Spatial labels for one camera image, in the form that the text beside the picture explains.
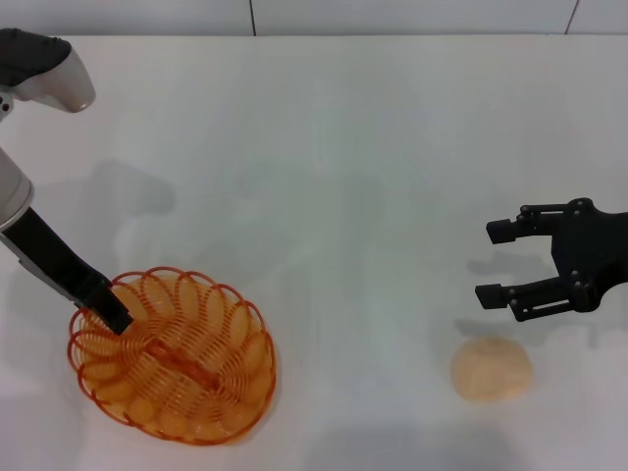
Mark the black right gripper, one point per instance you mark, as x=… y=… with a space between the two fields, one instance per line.
x=593 y=250

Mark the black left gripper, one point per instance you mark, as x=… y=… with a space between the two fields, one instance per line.
x=49 y=250

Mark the orange plastic woven basket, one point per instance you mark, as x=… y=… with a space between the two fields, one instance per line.
x=206 y=353

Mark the round tan bread bun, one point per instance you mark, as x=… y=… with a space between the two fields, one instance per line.
x=492 y=371

